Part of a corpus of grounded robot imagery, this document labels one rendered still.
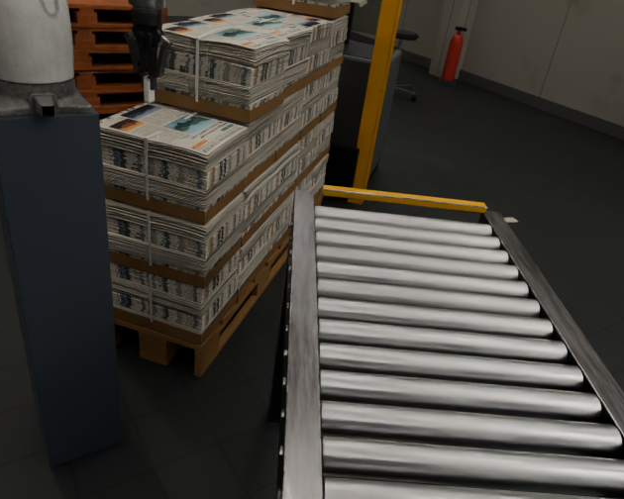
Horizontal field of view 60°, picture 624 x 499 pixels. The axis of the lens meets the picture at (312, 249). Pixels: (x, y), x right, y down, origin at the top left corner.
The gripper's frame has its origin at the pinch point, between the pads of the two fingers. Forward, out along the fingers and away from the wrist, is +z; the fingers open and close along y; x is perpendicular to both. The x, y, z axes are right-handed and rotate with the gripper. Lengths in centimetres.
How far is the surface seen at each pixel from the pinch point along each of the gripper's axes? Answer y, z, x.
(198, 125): -6.1, 13.2, -16.8
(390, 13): -34, -11, -167
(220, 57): -7.7, -5.5, -26.9
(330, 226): -59, 17, 19
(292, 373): -67, 16, 69
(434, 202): -80, 14, -4
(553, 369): -107, 16, 50
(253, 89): -18.5, 2.1, -28.1
